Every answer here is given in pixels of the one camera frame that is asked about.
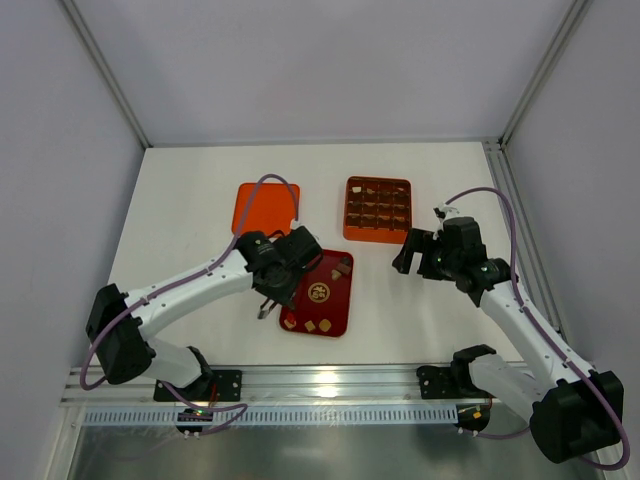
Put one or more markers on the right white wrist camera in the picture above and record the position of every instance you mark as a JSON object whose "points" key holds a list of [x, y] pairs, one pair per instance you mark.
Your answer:
{"points": [[446, 212]]}

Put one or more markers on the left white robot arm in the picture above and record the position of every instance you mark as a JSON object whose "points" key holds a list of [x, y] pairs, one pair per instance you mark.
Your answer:
{"points": [[123, 327]]}

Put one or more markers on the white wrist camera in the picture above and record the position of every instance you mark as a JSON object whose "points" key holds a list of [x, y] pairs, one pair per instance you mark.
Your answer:
{"points": [[446, 212], [296, 224]]}

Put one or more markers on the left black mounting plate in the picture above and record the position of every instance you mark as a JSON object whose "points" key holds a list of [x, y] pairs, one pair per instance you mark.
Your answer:
{"points": [[226, 386]]}

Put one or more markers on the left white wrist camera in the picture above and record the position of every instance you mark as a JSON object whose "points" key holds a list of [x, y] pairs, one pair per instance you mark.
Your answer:
{"points": [[296, 224]]}

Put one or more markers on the slotted cable duct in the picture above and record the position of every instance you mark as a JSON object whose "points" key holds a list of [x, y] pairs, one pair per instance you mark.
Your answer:
{"points": [[273, 415]]}

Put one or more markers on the red lacquer tray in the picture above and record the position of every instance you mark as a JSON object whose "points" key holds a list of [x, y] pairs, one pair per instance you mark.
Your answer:
{"points": [[320, 297]]}

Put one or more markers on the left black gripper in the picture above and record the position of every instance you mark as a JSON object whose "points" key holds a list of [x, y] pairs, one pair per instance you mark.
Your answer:
{"points": [[276, 293]]}

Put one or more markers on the black mounting plate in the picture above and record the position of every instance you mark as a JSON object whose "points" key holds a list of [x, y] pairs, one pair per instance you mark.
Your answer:
{"points": [[226, 386], [435, 382]]}

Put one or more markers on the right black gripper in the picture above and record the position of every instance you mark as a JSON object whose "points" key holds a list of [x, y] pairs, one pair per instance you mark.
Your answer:
{"points": [[417, 255]]}

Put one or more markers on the aluminium rail frame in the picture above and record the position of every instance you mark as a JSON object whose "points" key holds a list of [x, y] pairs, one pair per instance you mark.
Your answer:
{"points": [[272, 384]]}

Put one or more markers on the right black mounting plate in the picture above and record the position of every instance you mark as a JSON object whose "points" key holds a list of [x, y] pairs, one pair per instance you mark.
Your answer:
{"points": [[435, 382]]}

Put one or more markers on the brown rectangular chocolate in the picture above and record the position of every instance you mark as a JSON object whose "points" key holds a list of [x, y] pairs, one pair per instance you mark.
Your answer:
{"points": [[343, 269]]}

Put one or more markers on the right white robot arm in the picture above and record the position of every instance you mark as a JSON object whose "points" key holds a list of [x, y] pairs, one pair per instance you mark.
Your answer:
{"points": [[571, 409]]}

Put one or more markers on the metal tongs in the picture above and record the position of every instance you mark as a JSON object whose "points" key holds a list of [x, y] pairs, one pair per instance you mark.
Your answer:
{"points": [[266, 308]]}

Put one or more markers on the orange box lid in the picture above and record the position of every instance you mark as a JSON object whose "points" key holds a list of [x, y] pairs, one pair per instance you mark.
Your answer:
{"points": [[272, 210]]}

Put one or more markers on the orange chocolate box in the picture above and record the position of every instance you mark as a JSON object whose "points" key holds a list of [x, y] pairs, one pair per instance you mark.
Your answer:
{"points": [[381, 213]]}

